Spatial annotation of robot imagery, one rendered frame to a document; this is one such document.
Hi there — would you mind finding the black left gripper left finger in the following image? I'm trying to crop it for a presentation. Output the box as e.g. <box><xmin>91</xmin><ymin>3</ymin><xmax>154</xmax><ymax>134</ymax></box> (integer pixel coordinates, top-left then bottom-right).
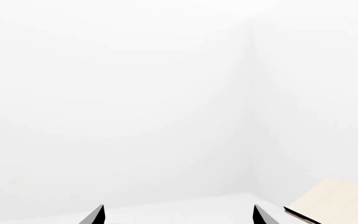
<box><xmin>78</xmin><ymin>203</ymin><xmax>106</xmax><ymax>224</ymax></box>

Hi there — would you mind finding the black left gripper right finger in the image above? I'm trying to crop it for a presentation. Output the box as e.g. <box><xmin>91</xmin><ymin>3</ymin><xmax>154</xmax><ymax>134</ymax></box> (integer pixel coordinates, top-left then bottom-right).
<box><xmin>252</xmin><ymin>203</ymin><xmax>281</xmax><ymax>224</ymax></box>

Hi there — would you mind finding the light wooden table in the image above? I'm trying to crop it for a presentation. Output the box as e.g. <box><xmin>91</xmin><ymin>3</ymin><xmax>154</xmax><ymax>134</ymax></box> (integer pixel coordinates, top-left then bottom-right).
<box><xmin>283</xmin><ymin>177</ymin><xmax>358</xmax><ymax>224</ymax></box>

